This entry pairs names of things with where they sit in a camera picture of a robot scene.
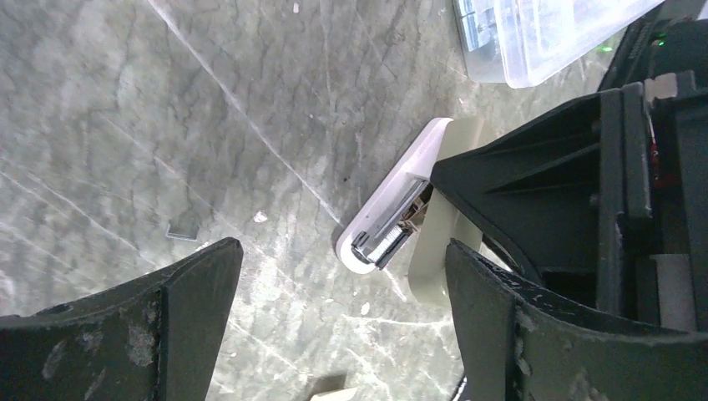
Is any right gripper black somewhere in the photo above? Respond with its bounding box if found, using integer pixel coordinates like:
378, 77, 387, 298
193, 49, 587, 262
431, 16, 707, 332

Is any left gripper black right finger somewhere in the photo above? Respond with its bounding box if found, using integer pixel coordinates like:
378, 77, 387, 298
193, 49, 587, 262
445, 240, 707, 400

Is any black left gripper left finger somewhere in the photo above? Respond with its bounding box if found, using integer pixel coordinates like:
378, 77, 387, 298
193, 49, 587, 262
1, 237, 244, 400

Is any small metal staple strip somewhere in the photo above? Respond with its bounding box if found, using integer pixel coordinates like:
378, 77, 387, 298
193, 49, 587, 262
165, 217, 200, 241

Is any pale green white stapler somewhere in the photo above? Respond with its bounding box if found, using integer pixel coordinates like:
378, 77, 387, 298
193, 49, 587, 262
335, 117, 494, 307

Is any brown stapler base part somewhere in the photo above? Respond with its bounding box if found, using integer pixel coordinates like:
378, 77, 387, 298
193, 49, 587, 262
310, 387, 358, 401

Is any clear plastic screw organizer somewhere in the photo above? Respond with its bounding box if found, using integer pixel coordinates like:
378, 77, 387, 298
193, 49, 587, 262
453, 0, 658, 89

